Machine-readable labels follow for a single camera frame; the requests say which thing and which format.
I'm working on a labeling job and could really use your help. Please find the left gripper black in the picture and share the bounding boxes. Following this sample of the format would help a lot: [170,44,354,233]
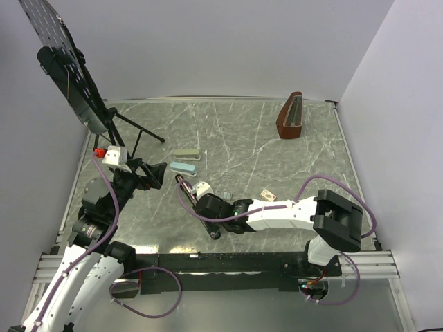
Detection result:
[108,158,166,219]

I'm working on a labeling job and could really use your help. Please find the blue stapler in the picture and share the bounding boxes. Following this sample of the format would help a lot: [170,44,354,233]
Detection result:
[170,161,197,177]

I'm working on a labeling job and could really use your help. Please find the white staple box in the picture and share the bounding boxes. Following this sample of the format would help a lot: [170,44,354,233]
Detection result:
[260,189,276,202]

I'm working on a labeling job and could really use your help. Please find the grey staple strips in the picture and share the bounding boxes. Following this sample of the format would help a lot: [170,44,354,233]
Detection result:
[217,191,233,200]

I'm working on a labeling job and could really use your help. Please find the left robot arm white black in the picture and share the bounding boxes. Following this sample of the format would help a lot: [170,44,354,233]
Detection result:
[9,158,167,331]

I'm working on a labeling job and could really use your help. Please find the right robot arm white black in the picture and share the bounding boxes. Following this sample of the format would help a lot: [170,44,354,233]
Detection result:
[193,190,363,275]

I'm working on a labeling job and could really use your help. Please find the beige stapler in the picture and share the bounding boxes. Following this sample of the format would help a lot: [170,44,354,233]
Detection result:
[173,149,201,160]

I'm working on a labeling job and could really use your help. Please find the black tripod stand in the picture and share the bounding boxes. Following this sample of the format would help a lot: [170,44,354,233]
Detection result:
[92,107,165,158]

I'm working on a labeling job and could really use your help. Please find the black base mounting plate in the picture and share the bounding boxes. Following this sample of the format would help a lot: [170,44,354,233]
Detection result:
[121,252,342,295]

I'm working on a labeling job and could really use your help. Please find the brown wooden metronome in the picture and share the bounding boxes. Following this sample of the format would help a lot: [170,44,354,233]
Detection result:
[275,91,303,140]

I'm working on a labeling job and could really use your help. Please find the black perforated panel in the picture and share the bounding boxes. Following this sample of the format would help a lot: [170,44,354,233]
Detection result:
[19,1,109,134]

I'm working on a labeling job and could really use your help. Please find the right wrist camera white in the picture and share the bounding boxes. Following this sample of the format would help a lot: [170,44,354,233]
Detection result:
[191,181,214,200]

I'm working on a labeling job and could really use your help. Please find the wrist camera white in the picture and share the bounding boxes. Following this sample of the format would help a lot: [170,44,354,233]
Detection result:
[191,181,214,200]
[93,145,130,172]

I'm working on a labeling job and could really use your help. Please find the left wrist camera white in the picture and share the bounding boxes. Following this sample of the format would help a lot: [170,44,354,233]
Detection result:
[93,145,130,172]

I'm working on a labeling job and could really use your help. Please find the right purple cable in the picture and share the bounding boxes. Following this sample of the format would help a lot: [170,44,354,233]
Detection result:
[176,174,377,239]

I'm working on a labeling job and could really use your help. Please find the aluminium rail frame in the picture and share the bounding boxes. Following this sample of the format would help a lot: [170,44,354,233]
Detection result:
[32,250,400,284]

